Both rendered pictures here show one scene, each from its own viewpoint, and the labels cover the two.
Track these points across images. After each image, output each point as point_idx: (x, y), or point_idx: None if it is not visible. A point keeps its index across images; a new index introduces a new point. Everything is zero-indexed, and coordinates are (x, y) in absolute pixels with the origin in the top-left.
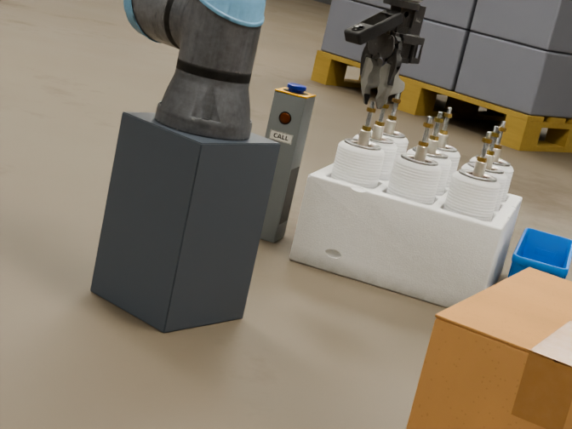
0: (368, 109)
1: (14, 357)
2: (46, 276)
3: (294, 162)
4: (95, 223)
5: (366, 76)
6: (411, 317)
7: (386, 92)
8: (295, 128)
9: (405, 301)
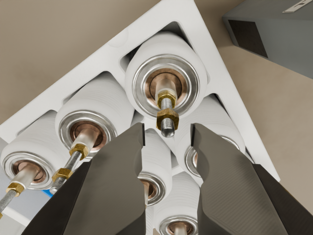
0: (166, 110)
1: None
2: None
3: (261, 28)
4: None
5: (219, 164)
6: (35, 24)
7: (103, 146)
8: (300, 14)
9: (72, 51)
